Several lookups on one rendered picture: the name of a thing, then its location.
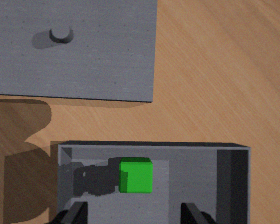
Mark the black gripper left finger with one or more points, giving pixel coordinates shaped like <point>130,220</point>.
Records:
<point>77,214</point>

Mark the grey open box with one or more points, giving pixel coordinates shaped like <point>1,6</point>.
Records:
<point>218,182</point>

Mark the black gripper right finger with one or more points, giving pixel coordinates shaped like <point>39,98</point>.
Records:
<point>190,214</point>

